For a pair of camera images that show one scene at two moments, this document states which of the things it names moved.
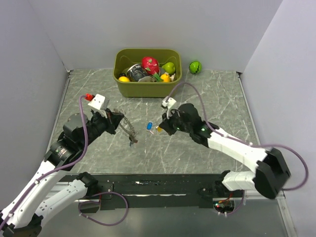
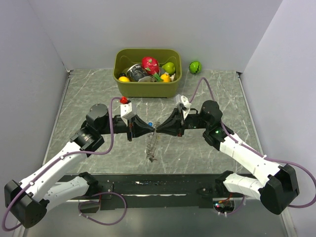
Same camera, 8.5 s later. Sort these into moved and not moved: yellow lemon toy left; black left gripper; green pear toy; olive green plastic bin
Moved: black left gripper
Not moved: green pear toy; olive green plastic bin; yellow lemon toy left
